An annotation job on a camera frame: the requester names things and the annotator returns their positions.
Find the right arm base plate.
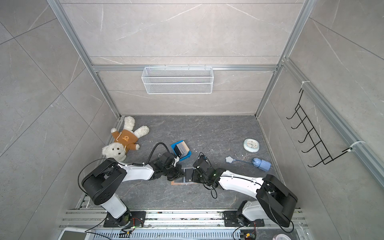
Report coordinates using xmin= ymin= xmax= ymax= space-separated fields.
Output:
xmin=222 ymin=211 xmax=266 ymax=227

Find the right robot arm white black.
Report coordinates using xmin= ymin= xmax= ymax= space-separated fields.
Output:
xmin=193 ymin=155 xmax=298 ymax=233

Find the pink white round object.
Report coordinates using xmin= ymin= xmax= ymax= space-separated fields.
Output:
xmin=272 ymin=234 xmax=292 ymax=240

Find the white round clock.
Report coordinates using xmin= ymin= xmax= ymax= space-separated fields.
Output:
xmin=243 ymin=138 xmax=260 ymax=153

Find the aluminium rail front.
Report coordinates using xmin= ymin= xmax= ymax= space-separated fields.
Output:
xmin=59 ymin=209 xmax=312 ymax=240

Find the blue card box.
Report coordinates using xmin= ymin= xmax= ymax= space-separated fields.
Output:
xmin=171 ymin=141 xmax=192 ymax=162

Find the white teddy bear brown shirt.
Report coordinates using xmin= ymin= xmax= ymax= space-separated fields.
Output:
xmin=102 ymin=116 xmax=150 ymax=162

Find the white wire mesh basket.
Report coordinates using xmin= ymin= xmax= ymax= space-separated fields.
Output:
xmin=142 ymin=67 xmax=214 ymax=95

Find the blue dish brush toy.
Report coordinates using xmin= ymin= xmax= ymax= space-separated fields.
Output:
xmin=225 ymin=157 xmax=271 ymax=172

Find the stack of credit cards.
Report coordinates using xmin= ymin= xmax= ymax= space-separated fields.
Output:
xmin=174 ymin=141 xmax=190 ymax=159

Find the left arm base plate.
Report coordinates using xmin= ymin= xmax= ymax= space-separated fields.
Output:
xmin=103 ymin=211 xmax=147 ymax=228

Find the tan leather card holder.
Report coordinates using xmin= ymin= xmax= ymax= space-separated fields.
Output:
xmin=171 ymin=168 xmax=194 ymax=186

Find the black wire hook rack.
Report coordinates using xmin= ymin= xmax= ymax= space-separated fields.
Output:
xmin=286 ymin=89 xmax=353 ymax=168

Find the white tablet device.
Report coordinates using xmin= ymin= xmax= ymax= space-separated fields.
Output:
xmin=58 ymin=227 xmax=93 ymax=240

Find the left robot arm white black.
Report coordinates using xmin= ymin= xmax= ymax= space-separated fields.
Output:
xmin=78 ymin=142 xmax=185 ymax=225

